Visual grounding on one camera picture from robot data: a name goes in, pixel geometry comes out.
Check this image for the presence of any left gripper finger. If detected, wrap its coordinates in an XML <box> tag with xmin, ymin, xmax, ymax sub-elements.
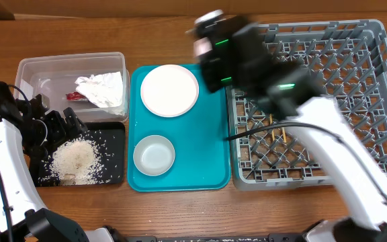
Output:
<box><xmin>47</xmin><ymin>111</ymin><xmax>66</xmax><ymax>145</ymax></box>
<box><xmin>63</xmin><ymin>108</ymin><xmax>88</xmax><ymax>138</ymax></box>

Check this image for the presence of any white rice pile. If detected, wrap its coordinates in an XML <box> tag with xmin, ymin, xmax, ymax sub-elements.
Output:
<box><xmin>38</xmin><ymin>129</ymin><xmax>124</xmax><ymax>186</ymax></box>

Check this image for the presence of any red snack wrapper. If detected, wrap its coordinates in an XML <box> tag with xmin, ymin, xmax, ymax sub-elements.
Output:
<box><xmin>66</xmin><ymin>91</ymin><xmax>88</xmax><ymax>102</ymax></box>

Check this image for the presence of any white napkin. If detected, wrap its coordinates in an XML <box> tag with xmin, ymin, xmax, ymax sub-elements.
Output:
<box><xmin>75</xmin><ymin>71</ymin><xmax>124</xmax><ymax>108</ymax></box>

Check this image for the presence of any wooden chopstick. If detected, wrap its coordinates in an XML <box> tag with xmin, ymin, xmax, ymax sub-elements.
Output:
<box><xmin>282</xmin><ymin>127</ymin><xmax>287</xmax><ymax>144</ymax></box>
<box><xmin>269</xmin><ymin>114</ymin><xmax>275</xmax><ymax>142</ymax></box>

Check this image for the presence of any pink plate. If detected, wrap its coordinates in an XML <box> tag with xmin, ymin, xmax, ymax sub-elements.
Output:
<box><xmin>140</xmin><ymin>65</ymin><xmax>200</xmax><ymax>118</ymax></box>

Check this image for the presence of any grey bowl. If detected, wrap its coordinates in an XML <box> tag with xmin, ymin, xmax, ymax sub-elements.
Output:
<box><xmin>133</xmin><ymin>135</ymin><xmax>175</xmax><ymax>176</ymax></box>

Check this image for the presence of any pink small bowl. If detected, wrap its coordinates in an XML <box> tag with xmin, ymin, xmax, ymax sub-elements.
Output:
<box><xmin>185</xmin><ymin>9</ymin><xmax>224</xmax><ymax>36</ymax></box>

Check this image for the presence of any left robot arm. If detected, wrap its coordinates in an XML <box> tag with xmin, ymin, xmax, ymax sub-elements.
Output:
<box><xmin>0</xmin><ymin>81</ymin><xmax>123</xmax><ymax>241</ymax></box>

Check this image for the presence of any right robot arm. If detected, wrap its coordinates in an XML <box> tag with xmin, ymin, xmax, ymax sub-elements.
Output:
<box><xmin>193</xmin><ymin>10</ymin><xmax>387</xmax><ymax>241</ymax></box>

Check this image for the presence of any grey dishwasher rack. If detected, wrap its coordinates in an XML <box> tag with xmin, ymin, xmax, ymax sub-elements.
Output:
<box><xmin>227</xmin><ymin>19</ymin><xmax>387</xmax><ymax>191</ymax></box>

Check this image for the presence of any black plastic tray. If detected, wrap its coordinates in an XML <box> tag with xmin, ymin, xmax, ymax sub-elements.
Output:
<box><xmin>28</xmin><ymin>121</ymin><xmax>126</xmax><ymax>188</ymax></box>

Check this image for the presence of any clear plastic bin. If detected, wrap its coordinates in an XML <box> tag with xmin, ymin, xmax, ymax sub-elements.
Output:
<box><xmin>15</xmin><ymin>52</ymin><xmax>130</xmax><ymax>122</ymax></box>

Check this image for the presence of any teal serving tray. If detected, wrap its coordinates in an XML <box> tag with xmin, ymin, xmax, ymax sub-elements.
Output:
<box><xmin>126</xmin><ymin>65</ymin><xmax>231</xmax><ymax>192</ymax></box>

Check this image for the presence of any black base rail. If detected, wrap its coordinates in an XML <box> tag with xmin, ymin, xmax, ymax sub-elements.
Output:
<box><xmin>126</xmin><ymin>233</ymin><xmax>306</xmax><ymax>242</ymax></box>

